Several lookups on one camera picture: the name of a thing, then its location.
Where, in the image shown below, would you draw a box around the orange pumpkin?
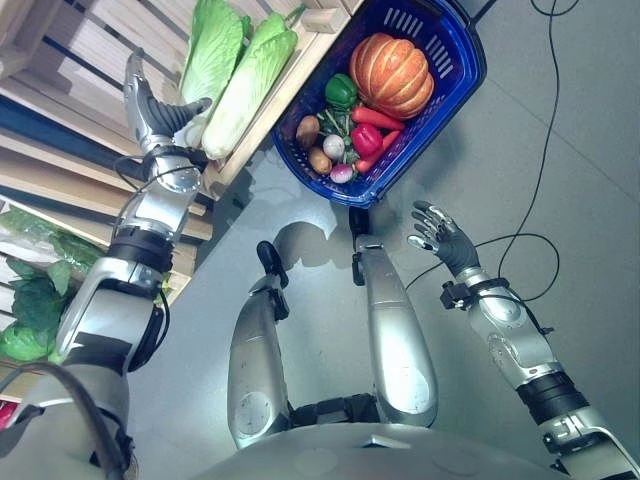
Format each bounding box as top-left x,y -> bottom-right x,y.
348,32 -> 436,121

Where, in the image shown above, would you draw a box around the leafy green lettuce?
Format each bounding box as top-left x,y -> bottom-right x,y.
5,259 -> 74,334

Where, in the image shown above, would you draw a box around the small brown potato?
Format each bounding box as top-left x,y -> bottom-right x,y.
307,146 -> 334,175

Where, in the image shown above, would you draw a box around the robot leg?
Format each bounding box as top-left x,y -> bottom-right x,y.
348,206 -> 440,429
227,240 -> 294,450

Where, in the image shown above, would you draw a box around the bagged green vegetables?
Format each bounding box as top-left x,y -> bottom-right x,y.
0,205 -> 105,271

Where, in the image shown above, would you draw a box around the large napa cabbage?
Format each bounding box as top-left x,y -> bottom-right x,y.
200,11 -> 300,161

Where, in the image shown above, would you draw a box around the wooden display shelf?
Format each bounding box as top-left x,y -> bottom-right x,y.
0,0 -> 366,401

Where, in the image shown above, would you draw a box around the green bell pepper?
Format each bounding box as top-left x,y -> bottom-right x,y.
324,73 -> 359,108

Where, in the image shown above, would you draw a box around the robot right leg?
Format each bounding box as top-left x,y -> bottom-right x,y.
348,206 -> 440,429

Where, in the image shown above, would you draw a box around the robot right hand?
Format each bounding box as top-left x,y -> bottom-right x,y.
406,200 -> 482,278

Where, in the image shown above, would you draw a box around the blue plastic shopping basket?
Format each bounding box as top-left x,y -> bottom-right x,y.
271,0 -> 488,210

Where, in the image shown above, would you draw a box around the short orange carrot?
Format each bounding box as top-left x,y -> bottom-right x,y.
355,129 -> 403,174

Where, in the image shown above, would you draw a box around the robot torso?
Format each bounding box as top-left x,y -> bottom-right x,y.
192,423 -> 571,480

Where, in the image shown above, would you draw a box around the black cable on floor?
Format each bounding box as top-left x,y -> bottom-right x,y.
403,0 -> 587,303

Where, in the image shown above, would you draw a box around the round green cabbage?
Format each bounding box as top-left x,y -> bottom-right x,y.
0,322 -> 64,365

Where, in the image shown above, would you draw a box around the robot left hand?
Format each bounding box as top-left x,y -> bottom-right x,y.
123,51 -> 214,148

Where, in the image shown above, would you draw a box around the robot left leg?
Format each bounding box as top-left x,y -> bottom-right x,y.
227,240 -> 294,450

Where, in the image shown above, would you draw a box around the red bell pepper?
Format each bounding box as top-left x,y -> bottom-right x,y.
350,123 -> 384,156

